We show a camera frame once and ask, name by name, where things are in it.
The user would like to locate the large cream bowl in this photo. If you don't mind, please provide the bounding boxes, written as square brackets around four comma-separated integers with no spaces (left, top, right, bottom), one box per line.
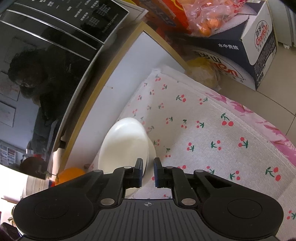
[97,118,157,199]

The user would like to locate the large orange on table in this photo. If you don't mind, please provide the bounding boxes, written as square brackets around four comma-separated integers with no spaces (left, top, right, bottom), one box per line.
[55,167,86,185]

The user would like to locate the cherry print tablecloth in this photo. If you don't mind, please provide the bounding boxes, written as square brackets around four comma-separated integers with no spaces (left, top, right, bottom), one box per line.
[87,67,296,232]

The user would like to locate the wooden framed white shelf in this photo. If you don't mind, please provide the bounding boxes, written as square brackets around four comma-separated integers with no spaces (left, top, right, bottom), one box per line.
[52,22,189,175]

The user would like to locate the pink floral undercloth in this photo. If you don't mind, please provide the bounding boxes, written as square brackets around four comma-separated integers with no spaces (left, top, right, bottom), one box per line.
[152,64,296,158]

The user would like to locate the Ganten water carton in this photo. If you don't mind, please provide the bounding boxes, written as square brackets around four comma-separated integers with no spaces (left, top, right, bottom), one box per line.
[182,1,278,90]

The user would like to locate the black microwave oven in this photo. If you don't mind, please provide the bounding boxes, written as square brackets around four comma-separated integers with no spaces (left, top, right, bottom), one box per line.
[0,0,149,181]

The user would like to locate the red cardboard box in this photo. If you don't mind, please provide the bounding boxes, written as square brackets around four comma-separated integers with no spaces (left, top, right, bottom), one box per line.
[134,0,191,34]

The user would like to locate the plastic bag of oranges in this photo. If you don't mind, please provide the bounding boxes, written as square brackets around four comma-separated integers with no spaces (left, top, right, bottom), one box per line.
[178,1,246,37]

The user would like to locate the silver refrigerator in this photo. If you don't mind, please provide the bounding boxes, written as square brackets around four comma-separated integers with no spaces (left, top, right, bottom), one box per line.
[267,0,295,49]

